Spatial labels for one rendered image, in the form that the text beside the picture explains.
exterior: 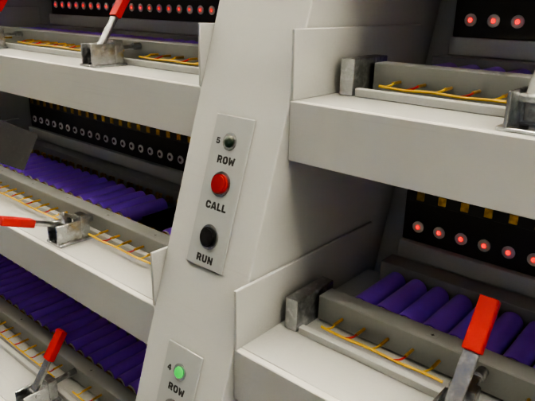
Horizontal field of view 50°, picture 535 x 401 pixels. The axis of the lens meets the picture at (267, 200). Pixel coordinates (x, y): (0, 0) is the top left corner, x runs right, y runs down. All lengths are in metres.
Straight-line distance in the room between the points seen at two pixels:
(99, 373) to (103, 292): 0.16
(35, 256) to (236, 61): 0.33
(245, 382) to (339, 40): 0.27
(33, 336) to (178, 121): 0.40
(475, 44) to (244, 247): 0.28
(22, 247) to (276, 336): 0.34
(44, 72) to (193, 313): 0.34
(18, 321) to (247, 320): 0.46
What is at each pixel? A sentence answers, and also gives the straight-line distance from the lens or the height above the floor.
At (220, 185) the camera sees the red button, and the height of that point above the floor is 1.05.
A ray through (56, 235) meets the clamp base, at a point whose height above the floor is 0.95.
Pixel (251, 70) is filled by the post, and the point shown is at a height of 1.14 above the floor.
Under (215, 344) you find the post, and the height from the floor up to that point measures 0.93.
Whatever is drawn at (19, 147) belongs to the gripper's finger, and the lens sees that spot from 0.47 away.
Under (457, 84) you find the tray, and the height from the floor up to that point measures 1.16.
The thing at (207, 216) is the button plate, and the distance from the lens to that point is 0.46.
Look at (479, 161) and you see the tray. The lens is 0.35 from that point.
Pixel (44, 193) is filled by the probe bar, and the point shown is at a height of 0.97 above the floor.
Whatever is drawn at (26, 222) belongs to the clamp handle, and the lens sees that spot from 0.62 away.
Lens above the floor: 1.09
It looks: 6 degrees down
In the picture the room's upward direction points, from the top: 13 degrees clockwise
